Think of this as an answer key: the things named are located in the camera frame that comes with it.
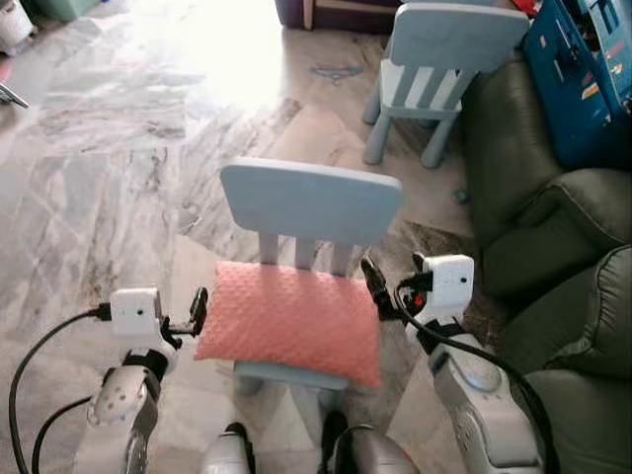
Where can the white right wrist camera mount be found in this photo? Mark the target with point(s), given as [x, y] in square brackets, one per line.
[449, 281]

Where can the purple wooden furniture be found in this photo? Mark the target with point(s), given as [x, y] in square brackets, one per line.
[336, 12]

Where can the robot leg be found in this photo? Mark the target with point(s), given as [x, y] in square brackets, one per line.
[370, 452]
[229, 452]

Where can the small green ball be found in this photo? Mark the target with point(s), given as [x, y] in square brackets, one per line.
[460, 196]

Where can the white round object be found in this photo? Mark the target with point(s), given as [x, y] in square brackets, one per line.
[14, 22]

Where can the pink dotted pillow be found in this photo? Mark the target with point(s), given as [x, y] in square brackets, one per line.
[291, 316]

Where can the green leather sofa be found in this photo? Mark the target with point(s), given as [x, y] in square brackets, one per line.
[553, 227]

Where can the light blue child chair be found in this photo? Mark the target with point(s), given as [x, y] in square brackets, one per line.
[311, 202]
[454, 39]

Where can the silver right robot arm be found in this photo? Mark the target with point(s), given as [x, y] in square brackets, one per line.
[479, 405]

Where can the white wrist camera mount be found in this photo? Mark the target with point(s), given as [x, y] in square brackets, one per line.
[135, 313]
[449, 281]

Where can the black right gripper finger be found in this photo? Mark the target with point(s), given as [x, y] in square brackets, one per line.
[376, 286]

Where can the left robot leg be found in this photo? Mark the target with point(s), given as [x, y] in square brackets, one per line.
[229, 452]

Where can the right robot leg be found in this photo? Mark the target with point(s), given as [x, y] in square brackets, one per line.
[370, 452]

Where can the green container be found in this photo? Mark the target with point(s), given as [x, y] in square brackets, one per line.
[64, 8]

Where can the grey metal bar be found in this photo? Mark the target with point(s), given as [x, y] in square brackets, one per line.
[12, 96]

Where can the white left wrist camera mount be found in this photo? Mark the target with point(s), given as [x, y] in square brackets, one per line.
[135, 313]

